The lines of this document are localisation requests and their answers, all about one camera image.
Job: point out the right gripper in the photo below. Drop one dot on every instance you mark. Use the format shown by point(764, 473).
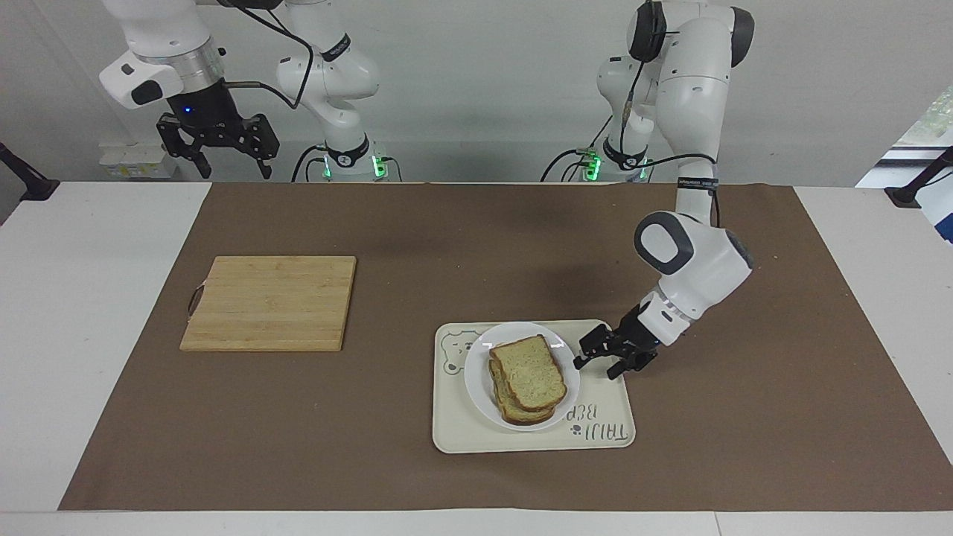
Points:
point(207, 112)

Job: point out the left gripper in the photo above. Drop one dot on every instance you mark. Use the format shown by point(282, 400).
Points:
point(634, 335)

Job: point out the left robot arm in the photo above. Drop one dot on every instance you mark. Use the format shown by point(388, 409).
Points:
point(696, 89)

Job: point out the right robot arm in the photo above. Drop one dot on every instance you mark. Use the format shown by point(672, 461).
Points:
point(335, 71)

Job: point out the white round plate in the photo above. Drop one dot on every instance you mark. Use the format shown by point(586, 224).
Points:
point(480, 380)

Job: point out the cream plastic tray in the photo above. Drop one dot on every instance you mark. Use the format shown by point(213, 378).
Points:
point(595, 424)

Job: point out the toasted bread slice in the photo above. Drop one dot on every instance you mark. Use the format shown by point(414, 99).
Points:
point(530, 372)
point(514, 414)

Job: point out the white box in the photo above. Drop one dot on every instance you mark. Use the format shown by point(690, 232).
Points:
point(138, 160)

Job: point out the wooden cutting board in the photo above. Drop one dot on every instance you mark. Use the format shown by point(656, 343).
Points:
point(272, 301)

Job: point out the black stand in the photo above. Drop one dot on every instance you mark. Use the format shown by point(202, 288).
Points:
point(912, 191)
point(30, 186)

